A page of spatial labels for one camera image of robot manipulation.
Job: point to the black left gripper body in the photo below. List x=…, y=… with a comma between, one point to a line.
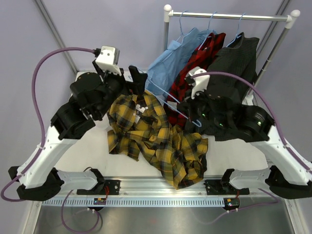
x=114, y=84

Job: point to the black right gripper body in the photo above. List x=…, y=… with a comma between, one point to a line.
x=199, y=107

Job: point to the yellow plaid shirt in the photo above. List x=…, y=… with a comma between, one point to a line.
x=140, y=126

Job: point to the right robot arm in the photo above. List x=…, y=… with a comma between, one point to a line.
x=221, y=107

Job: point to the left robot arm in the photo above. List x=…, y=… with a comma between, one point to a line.
x=92, y=96

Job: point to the dark grey striped shirt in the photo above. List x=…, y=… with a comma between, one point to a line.
x=238, y=58

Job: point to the light blue shirt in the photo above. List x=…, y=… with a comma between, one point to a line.
x=163, y=71

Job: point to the blue hanger of grey shirt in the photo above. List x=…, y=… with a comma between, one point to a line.
x=238, y=29

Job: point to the blue hanger of red shirt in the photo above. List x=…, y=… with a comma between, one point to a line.
x=209, y=26

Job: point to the metal clothes rack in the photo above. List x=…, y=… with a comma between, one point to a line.
x=289, y=21

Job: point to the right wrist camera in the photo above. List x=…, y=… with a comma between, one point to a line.
x=198, y=80

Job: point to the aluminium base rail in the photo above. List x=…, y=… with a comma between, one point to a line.
x=137, y=186

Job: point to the white slotted cable duct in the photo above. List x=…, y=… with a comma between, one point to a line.
x=136, y=202

